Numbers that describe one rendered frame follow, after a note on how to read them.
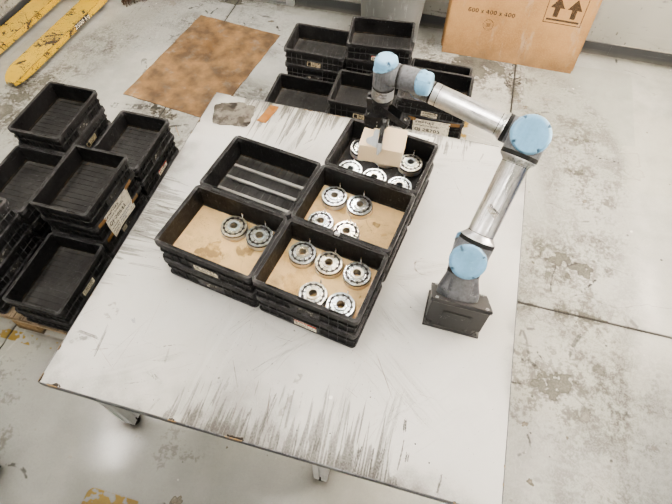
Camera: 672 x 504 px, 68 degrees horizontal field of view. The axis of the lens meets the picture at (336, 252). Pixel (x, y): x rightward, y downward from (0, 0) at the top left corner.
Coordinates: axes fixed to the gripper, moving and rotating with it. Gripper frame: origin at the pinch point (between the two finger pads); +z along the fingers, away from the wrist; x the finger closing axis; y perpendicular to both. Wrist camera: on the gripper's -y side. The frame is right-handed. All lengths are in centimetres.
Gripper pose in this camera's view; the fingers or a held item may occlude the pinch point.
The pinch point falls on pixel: (383, 142)
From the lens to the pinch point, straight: 188.2
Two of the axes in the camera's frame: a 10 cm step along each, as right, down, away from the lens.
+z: -0.1, 5.5, 8.3
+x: -2.6, 8.1, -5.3
